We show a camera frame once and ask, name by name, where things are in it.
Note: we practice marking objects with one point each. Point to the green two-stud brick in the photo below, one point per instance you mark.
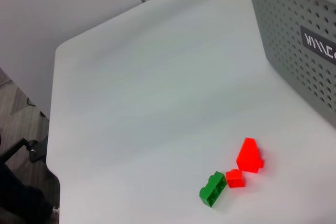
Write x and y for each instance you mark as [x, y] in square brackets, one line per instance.
[212, 190]

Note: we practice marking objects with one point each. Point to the grey perforated storage bin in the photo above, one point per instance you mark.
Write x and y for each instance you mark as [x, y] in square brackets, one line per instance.
[288, 24]

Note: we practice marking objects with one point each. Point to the red-orange sloped brick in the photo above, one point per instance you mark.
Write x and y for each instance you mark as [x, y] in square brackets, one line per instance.
[249, 157]

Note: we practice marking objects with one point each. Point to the small red studded brick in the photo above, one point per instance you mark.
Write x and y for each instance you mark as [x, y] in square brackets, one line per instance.
[235, 179]

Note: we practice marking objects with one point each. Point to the grey office chair base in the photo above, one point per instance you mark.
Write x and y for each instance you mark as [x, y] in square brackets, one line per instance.
[34, 150]

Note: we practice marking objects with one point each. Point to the person leg black trousers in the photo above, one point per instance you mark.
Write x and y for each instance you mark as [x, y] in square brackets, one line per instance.
[21, 197]

